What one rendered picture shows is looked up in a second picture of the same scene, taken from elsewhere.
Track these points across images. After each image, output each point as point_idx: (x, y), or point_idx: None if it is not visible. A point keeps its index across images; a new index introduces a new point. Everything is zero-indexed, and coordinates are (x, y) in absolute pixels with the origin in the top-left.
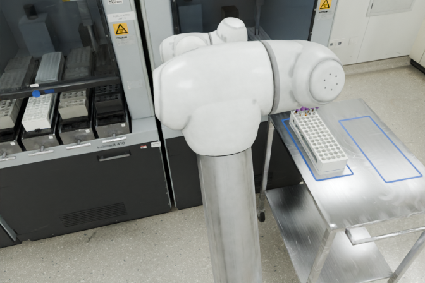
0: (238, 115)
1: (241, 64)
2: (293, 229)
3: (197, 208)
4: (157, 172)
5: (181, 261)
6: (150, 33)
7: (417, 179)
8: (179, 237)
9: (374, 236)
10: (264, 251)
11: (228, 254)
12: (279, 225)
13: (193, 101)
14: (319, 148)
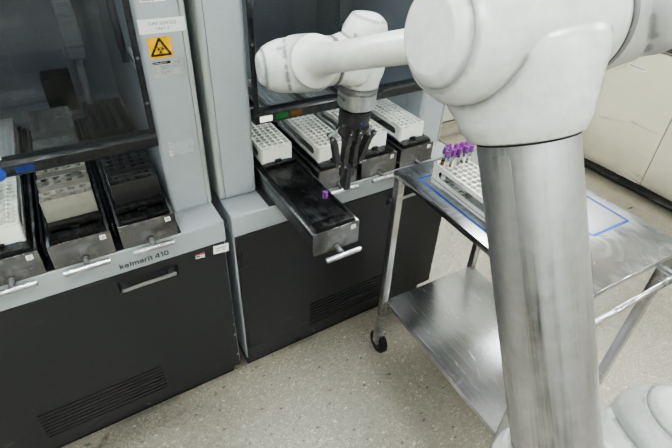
0: (596, 53)
1: None
2: (445, 346)
3: (278, 354)
4: (221, 299)
5: (275, 445)
6: (209, 56)
7: (624, 225)
8: (262, 406)
9: (611, 309)
10: (398, 394)
11: (567, 332)
12: (425, 344)
13: (538, 22)
14: None
